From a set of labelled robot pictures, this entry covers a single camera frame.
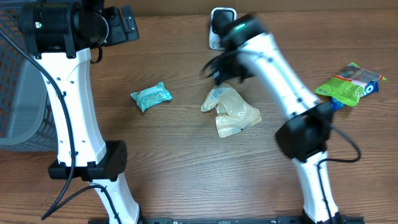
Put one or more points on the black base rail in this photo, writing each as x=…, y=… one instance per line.
x=278, y=220

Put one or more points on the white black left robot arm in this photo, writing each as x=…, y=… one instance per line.
x=59, y=36

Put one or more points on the blue Oreo cookie pack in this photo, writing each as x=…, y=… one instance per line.
x=369, y=89

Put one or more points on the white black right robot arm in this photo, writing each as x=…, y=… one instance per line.
x=249, y=50

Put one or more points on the grey plastic mesh basket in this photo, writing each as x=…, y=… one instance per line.
x=26, y=117

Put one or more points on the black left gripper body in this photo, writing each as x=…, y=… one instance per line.
x=117, y=32

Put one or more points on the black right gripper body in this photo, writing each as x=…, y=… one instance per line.
x=229, y=66

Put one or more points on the teal wrapper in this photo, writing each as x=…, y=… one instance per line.
x=151, y=96

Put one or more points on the beige snack bag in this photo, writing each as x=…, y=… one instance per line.
x=234, y=114

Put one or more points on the green snack bag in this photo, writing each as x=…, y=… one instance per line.
x=346, y=81

